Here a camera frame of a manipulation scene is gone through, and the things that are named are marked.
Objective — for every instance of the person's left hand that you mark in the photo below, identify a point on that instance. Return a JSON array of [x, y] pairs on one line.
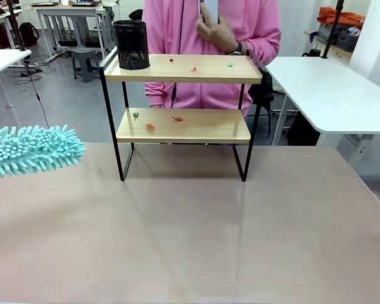
[[217, 35]]

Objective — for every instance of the grey smartphone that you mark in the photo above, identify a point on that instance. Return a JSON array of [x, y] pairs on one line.
[[211, 11]]

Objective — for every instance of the teal microfiber duster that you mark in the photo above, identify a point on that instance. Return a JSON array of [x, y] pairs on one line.
[[35, 152]]

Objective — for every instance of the black wrist watch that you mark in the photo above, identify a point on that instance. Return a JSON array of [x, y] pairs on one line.
[[238, 47]]

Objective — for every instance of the pink hoodie of person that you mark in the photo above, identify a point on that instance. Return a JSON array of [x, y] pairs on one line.
[[174, 31]]

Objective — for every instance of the black chair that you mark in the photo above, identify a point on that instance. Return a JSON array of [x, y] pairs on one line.
[[264, 92]]

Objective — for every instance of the black mesh pen holder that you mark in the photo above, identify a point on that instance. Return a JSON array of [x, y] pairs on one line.
[[131, 44]]

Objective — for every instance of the red-orange clay piece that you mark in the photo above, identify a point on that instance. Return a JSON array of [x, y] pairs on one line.
[[177, 119]]

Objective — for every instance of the large white table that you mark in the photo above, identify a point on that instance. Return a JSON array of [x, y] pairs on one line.
[[320, 92]]

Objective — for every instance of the orange cloth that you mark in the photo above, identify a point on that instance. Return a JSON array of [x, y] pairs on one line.
[[339, 17]]

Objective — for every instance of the black bin under table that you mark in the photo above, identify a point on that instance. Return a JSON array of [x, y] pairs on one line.
[[302, 130]]

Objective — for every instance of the grey storage crate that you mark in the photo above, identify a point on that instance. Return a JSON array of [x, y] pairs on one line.
[[346, 41]]

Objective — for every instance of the grey plastic stool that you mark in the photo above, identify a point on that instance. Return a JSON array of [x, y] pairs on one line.
[[84, 58]]

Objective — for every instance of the white table grey legs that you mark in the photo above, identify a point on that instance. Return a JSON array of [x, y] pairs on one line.
[[66, 9]]

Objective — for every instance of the black backpack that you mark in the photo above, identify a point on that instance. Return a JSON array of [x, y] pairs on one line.
[[29, 34]]

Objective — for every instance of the white background desk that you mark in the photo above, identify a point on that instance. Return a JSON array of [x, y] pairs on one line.
[[0, 17]]

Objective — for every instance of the black frame wooden two-tier shelf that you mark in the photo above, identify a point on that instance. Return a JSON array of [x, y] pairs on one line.
[[164, 73]]

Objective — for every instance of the black camera pole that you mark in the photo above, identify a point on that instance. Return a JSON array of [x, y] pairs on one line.
[[16, 25], [333, 28]]

